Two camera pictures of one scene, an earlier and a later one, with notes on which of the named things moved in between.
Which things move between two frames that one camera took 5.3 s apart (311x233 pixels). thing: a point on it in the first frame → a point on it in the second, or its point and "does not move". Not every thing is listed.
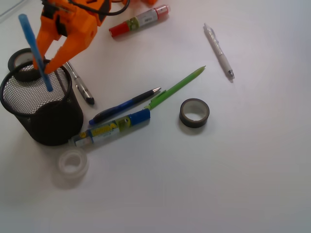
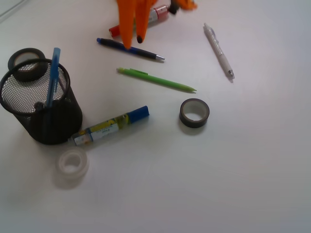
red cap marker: [142, 20] does not move
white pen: [218, 50] does not move
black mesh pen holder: [53, 118] does not move
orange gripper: [77, 20] → [125, 8]
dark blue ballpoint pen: [106, 111] → [120, 45]
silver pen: [80, 86] → [39, 106]
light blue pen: [46, 78] → [53, 76]
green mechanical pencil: [165, 94] → [145, 75]
